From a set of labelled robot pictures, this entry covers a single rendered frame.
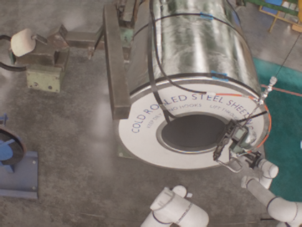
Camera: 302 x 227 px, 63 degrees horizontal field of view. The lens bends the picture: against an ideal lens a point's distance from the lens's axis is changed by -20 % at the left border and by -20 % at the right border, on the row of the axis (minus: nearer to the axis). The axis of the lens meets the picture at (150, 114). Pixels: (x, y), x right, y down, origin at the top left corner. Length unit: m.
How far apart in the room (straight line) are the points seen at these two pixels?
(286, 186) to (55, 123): 2.70
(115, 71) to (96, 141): 2.13
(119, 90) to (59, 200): 1.99
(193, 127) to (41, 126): 1.52
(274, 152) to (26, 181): 2.80
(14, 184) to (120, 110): 2.14
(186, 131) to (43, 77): 1.51
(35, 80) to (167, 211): 0.83
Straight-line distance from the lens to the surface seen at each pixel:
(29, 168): 2.83
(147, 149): 2.38
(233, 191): 3.02
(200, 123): 2.55
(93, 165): 2.81
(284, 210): 1.51
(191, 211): 1.22
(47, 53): 1.28
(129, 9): 0.99
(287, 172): 3.53
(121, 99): 0.78
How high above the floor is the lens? 2.53
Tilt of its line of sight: 53 degrees down
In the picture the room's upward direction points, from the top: 17 degrees clockwise
